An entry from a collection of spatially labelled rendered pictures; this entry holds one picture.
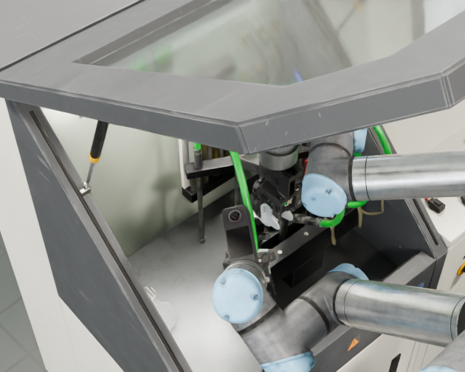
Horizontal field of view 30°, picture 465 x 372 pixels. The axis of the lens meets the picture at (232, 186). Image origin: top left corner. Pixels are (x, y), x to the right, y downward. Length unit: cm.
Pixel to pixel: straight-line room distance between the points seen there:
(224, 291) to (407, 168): 36
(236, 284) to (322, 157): 30
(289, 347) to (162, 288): 79
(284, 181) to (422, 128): 59
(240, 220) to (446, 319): 45
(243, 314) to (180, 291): 78
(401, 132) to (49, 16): 85
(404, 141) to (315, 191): 70
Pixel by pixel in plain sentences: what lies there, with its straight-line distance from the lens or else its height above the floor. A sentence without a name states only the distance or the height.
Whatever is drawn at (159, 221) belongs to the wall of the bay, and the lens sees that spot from 212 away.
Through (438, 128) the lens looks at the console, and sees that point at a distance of 217.
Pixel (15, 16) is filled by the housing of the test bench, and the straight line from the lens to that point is 173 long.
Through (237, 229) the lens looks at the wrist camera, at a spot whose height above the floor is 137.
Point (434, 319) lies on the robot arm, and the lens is 118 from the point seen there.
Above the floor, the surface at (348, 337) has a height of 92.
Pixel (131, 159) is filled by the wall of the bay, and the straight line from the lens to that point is 190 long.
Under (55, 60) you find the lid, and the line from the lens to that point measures 152.
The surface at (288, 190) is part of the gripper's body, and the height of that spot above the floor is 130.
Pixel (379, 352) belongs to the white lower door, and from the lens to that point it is 213.
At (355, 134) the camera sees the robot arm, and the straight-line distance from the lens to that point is 152.
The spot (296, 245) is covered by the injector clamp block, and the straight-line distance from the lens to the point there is 194.
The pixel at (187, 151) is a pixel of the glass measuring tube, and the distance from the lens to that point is 198.
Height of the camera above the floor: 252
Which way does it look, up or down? 49 degrees down
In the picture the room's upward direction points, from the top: straight up
